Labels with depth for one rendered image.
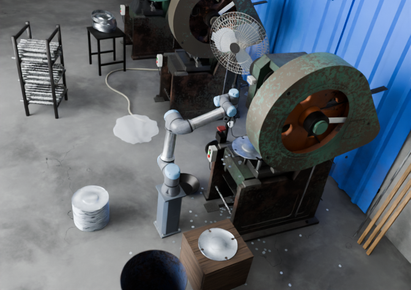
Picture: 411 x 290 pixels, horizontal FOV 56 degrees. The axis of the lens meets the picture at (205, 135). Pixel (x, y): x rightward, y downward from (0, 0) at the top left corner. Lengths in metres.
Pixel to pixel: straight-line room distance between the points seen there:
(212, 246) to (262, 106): 1.13
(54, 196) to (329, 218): 2.55
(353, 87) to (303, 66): 0.40
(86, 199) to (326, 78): 2.09
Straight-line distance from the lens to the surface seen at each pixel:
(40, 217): 3.61
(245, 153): 3.04
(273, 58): 2.89
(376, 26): 3.76
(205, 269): 2.80
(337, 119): 2.72
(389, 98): 3.66
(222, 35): 3.59
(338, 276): 3.52
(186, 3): 3.79
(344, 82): 2.52
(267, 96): 2.33
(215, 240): 2.95
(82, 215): 3.30
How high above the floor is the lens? 2.65
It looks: 36 degrees down
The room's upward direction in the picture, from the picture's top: 9 degrees clockwise
